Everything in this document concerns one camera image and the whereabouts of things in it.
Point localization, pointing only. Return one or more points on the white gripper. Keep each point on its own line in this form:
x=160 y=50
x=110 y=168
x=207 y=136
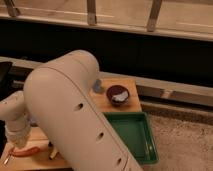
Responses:
x=17 y=150

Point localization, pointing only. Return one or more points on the long red pepper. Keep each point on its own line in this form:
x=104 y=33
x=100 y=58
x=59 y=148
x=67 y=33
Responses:
x=26 y=153

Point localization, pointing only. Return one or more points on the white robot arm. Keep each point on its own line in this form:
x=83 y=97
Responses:
x=56 y=94

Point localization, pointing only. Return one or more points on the banana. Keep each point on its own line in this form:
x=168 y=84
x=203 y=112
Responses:
x=53 y=154

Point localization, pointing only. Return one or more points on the small blue cup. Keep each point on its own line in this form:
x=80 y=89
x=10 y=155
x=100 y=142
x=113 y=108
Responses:
x=97 y=87

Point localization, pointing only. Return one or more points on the dark purple bowl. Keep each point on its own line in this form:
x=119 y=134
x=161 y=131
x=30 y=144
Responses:
x=117 y=95

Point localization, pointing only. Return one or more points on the green plastic tray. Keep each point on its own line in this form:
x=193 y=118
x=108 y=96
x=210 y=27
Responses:
x=135 y=131

